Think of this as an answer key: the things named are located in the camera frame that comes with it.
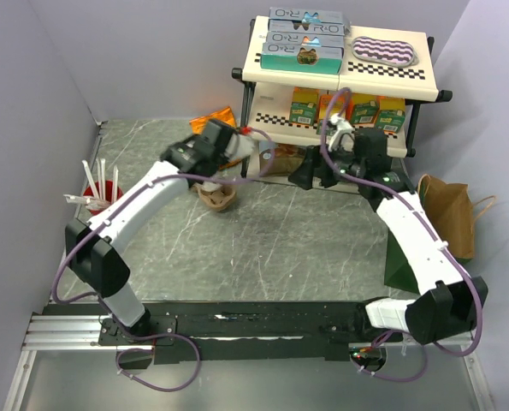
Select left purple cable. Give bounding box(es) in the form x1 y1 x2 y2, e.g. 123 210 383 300
50 127 276 393

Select purple wavy pattern pouch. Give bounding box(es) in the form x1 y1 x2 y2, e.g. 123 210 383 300
351 36 418 68

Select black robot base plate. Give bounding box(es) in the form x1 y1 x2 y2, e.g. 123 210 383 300
42 301 383 370

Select dark green paper bag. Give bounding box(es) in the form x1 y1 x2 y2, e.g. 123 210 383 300
383 182 473 295

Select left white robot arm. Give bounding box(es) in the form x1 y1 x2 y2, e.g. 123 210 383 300
64 120 254 344

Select white paper coffee cup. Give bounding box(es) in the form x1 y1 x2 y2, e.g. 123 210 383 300
200 182 222 194

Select purple cable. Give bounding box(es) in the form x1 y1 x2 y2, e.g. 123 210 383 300
50 127 276 393
320 87 485 383

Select aluminium rail frame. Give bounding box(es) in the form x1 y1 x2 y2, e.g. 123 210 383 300
3 314 496 410

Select orange kettle chips bag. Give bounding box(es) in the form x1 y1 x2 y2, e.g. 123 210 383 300
186 107 241 176

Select cream three-tier shelf rack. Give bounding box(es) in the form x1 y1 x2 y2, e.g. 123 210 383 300
231 15 453 192

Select brown snack bag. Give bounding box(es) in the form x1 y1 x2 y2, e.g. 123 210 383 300
258 141 306 176

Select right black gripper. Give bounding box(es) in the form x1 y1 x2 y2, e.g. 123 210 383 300
287 141 364 191

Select teal front R&O box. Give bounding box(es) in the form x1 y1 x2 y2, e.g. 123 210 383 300
260 43 344 74

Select brown paper bag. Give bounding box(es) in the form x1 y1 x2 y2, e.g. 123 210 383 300
417 174 496 265

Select green juice carton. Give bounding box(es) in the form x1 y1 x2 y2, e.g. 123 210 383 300
374 96 405 133
289 86 319 126
346 92 379 125

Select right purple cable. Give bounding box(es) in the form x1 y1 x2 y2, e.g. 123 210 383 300
320 87 485 383

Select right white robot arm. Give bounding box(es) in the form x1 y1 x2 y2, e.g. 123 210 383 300
288 128 488 354

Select brown cardboard cup carrier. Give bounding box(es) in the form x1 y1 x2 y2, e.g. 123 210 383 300
193 183 236 212

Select grey back R&O box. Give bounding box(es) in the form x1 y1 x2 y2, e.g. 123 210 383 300
268 7 351 36

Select red straw holder cup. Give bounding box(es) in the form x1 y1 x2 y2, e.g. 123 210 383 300
86 180 124 215

